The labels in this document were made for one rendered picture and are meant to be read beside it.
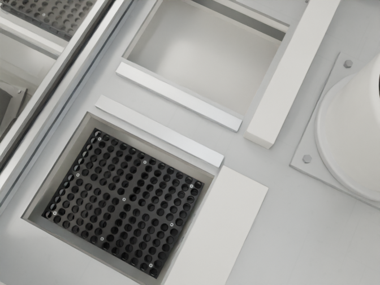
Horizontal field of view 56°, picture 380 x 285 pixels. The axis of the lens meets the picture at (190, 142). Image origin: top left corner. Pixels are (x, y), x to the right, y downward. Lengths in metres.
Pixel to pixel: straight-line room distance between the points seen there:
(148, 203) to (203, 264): 0.14
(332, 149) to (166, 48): 0.41
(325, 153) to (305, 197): 0.08
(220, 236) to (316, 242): 0.15
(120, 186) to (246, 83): 0.34
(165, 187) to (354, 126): 0.32
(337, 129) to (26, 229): 0.50
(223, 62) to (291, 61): 0.20
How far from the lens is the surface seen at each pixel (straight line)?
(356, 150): 0.55
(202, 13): 0.84
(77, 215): 0.65
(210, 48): 0.80
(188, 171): 0.70
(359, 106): 0.51
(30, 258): 0.62
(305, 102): 0.65
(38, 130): 0.60
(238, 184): 0.58
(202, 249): 0.57
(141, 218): 0.63
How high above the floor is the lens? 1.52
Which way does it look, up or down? 75 degrees down
